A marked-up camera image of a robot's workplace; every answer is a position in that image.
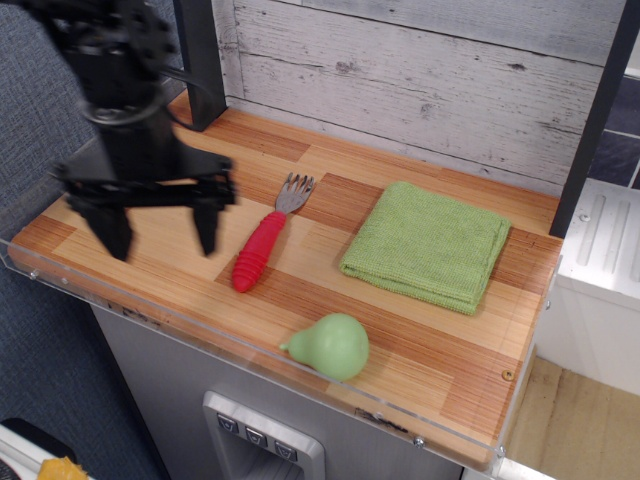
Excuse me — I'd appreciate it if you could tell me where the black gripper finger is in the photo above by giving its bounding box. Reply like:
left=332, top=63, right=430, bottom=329
left=75, top=203, right=133, bottom=261
left=191, top=202, right=223, bottom=256

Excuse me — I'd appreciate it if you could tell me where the red handled metal fork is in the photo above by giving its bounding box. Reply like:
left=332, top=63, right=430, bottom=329
left=232, top=173, right=315, bottom=293

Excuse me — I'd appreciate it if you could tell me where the yellow object at corner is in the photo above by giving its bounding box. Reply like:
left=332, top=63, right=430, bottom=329
left=37, top=457, right=90, bottom=480

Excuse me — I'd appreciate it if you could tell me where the grey toy fridge cabinet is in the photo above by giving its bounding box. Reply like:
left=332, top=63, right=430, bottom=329
left=94, top=308, right=463, bottom=479

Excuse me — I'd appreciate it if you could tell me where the green toy pear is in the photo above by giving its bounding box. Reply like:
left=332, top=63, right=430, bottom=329
left=280, top=313, right=370, bottom=381

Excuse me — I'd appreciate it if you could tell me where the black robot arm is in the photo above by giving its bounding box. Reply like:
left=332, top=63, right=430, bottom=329
left=18, top=1, right=235, bottom=260

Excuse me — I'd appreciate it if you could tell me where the left dark grey post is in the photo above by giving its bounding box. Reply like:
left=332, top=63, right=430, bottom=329
left=173, top=0, right=227, bottom=132

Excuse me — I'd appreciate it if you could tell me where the dark grey post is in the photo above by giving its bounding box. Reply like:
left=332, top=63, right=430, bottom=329
left=173, top=0, right=227, bottom=132
left=549, top=0, right=639, bottom=238

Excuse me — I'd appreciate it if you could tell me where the folded green cloth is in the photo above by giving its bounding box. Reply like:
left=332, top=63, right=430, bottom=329
left=340, top=181, right=511, bottom=315

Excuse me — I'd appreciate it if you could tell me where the white toy sink unit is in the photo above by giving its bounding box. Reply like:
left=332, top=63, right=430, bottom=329
left=534, top=180, right=639, bottom=394

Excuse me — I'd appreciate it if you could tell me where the right dark grey post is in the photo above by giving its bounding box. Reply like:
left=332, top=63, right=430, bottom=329
left=549, top=0, right=639, bottom=238

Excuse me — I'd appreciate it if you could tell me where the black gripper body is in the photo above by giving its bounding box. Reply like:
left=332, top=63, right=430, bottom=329
left=54, top=108, right=235, bottom=210

